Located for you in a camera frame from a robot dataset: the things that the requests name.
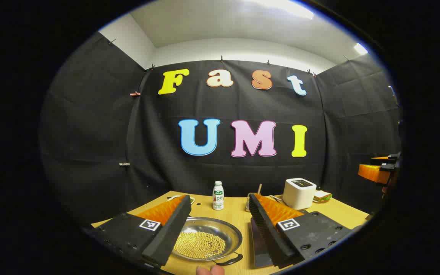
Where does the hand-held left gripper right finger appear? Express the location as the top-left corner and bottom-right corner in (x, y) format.
(248, 193), (354, 269)

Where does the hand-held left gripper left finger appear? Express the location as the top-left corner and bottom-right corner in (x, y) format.
(84, 195), (192, 268)

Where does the pile of yellow soybeans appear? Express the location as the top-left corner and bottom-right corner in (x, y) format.
(173, 231), (226, 259)

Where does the stainless steel pot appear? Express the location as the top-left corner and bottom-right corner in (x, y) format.
(171, 216), (243, 266)

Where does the white divided bean dish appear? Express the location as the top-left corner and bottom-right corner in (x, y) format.
(167, 195), (196, 205)

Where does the white toaster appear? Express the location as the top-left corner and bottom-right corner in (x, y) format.
(282, 178), (317, 210)

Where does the sandwich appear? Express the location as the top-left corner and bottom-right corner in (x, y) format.
(313, 190), (333, 203)

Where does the white drink bottle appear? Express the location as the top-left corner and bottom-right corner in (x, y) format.
(212, 181), (225, 211)

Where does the black backdrop cloth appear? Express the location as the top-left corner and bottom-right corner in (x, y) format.
(39, 32), (402, 230)

